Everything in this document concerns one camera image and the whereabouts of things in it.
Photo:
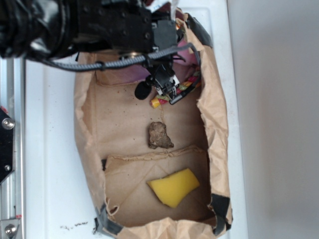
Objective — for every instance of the brown rock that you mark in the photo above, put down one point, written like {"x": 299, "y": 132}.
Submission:
{"x": 158, "y": 136}

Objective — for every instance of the black tape patch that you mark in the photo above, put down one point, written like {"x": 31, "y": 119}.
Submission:
{"x": 221, "y": 206}

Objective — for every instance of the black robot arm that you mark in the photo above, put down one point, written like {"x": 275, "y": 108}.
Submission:
{"x": 47, "y": 30}

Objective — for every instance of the pink plush toy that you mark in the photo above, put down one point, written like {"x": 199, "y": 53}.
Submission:
{"x": 185, "y": 58}

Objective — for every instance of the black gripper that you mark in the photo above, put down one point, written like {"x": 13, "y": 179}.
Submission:
{"x": 128, "y": 26}

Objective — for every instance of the aluminium frame rail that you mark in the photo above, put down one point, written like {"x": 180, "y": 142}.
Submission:
{"x": 12, "y": 199}

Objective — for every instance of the yellow sponge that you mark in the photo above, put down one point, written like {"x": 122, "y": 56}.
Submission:
{"x": 172, "y": 189}

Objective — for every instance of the brown paper bag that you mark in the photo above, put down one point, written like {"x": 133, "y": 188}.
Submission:
{"x": 156, "y": 170}

